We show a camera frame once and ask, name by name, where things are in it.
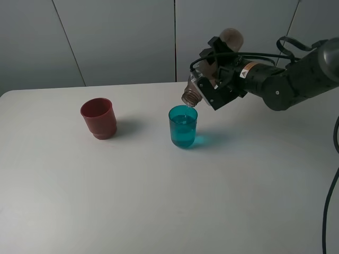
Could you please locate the smoky transparent water bottle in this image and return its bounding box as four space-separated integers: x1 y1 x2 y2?
182 28 244 107

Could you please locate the red plastic cup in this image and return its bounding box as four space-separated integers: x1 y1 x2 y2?
80 98 117 140

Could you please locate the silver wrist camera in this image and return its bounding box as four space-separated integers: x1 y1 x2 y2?
189 47 212 92

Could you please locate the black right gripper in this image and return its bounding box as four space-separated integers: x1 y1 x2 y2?
197 37 247 111

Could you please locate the teal transparent plastic cup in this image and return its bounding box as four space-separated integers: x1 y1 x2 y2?
168 105 198 148

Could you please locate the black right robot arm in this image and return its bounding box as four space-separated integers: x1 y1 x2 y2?
190 37 338 111

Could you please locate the black camera cable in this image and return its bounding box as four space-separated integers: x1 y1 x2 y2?
190 36 339 254

